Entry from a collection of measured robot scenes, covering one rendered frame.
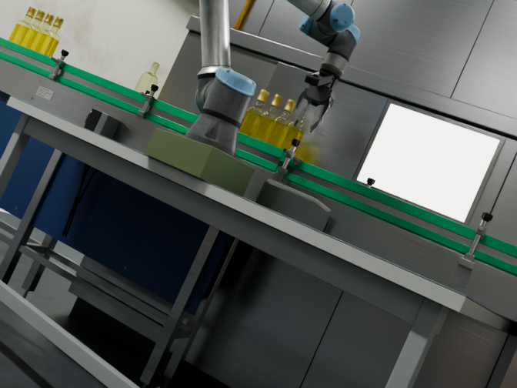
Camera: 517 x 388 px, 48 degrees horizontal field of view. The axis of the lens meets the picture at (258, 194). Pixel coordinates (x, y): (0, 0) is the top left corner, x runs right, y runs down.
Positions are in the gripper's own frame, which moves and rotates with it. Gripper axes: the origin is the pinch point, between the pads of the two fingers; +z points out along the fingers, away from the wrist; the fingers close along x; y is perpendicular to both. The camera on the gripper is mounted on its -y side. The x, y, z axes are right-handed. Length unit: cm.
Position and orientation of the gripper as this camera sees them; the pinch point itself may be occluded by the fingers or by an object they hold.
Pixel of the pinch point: (303, 125)
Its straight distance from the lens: 184.0
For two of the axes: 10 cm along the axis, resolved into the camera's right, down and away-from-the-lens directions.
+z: -4.2, 9.1, -0.4
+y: 3.3, 2.0, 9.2
